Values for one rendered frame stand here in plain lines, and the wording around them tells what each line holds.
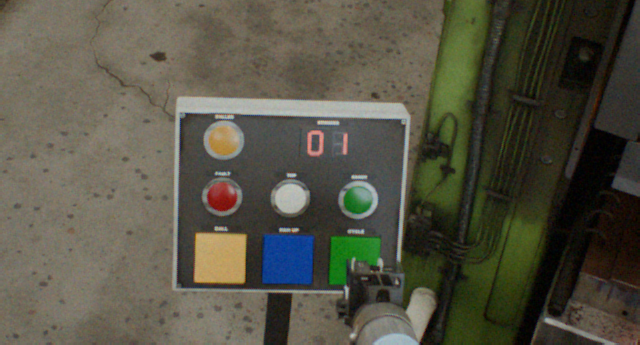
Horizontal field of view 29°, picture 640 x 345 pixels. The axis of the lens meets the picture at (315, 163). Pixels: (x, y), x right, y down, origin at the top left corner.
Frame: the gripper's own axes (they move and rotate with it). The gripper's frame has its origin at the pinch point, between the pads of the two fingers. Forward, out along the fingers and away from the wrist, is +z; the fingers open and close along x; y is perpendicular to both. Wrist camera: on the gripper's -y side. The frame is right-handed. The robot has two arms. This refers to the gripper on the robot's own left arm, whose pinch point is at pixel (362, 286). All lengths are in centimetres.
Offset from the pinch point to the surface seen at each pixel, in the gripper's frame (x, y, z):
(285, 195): 10.8, 10.1, 10.0
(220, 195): 20.3, 9.9, 10.0
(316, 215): 6.0, 7.0, 10.4
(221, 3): 19, 7, 223
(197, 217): 23.5, 6.3, 10.4
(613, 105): -32.3, 27.8, -3.1
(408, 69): -37, -7, 199
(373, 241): -2.6, 3.4, 9.7
